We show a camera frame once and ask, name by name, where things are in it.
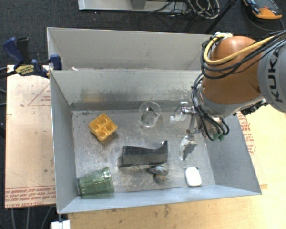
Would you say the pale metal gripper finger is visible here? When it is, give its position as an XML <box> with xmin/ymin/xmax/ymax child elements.
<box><xmin>179</xmin><ymin>135</ymin><xmax>198</xmax><ymax>161</ymax></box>
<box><xmin>169</xmin><ymin>101</ymin><xmax>189</xmax><ymax>125</ymax></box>

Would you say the clear glass cup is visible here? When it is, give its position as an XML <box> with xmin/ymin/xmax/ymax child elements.
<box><xmin>139</xmin><ymin>101</ymin><xmax>162</xmax><ymax>128</ymax></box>

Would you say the white oval soap bar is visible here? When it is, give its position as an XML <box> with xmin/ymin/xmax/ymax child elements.
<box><xmin>184</xmin><ymin>167</ymin><xmax>203</xmax><ymax>187</ymax></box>

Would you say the grey-brown small figure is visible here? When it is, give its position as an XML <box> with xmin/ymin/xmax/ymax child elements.
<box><xmin>149</xmin><ymin>165</ymin><xmax>170</xmax><ymax>184</ymax></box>

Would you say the dark wedge-shaped block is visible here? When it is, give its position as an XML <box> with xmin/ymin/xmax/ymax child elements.
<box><xmin>118</xmin><ymin>140</ymin><xmax>169</xmax><ymax>168</ymax></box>

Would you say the grey metal bin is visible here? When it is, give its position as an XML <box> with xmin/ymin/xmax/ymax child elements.
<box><xmin>47</xmin><ymin>27</ymin><xmax>262</xmax><ymax>214</ymax></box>

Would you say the yellow square block with hollows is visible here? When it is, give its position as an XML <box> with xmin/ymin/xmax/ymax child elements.
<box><xmin>88</xmin><ymin>113</ymin><xmax>119</xmax><ymax>142</ymax></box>

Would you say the green ribbed glass cup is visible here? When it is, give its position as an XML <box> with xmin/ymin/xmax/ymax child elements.
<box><xmin>76</xmin><ymin>167</ymin><xmax>115</xmax><ymax>197</ymax></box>

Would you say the brown cardboard board red print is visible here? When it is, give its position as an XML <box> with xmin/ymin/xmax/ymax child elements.
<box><xmin>4</xmin><ymin>64</ymin><xmax>269</xmax><ymax>209</ymax></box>

